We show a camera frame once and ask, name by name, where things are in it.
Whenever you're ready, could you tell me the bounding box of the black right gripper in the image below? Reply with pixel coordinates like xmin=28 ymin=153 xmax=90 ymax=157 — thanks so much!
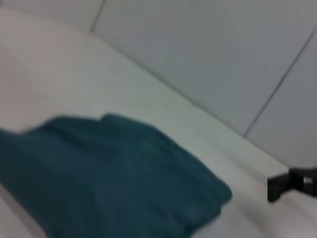
xmin=266 ymin=167 xmax=317 ymax=203

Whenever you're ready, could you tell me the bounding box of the teal blue FREE t-shirt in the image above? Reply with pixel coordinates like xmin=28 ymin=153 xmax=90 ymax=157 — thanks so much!
xmin=0 ymin=113 xmax=233 ymax=238

